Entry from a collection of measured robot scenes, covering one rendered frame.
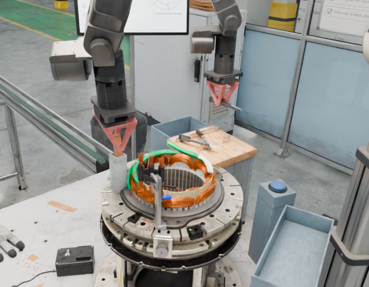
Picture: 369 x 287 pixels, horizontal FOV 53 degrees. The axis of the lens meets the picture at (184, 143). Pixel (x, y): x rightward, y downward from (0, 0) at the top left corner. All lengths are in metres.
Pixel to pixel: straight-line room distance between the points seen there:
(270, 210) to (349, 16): 2.13
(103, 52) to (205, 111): 2.61
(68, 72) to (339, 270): 0.82
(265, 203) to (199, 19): 2.19
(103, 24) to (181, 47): 2.60
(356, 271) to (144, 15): 1.33
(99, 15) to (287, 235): 0.60
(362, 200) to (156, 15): 1.22
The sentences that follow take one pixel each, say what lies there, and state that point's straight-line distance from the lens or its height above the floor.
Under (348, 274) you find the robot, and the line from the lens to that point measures 1.07.
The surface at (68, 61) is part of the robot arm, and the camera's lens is 0.69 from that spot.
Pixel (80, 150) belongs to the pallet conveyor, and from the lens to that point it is 1.75.
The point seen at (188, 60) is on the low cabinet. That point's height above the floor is 0.80.
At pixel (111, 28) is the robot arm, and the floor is 1.46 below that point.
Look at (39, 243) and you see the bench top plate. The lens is 1.22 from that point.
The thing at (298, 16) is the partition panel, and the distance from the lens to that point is 3.17.
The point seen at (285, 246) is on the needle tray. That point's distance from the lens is 0.84.
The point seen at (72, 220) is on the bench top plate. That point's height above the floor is 0.78.
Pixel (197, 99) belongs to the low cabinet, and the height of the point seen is 0.49.
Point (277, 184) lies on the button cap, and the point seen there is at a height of 1.04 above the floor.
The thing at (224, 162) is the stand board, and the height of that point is 1.06.
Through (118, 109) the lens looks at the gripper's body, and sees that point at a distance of 0.71.
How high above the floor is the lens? 1.56
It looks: 27 degrees down
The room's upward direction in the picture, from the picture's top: 3 degrees clockwise
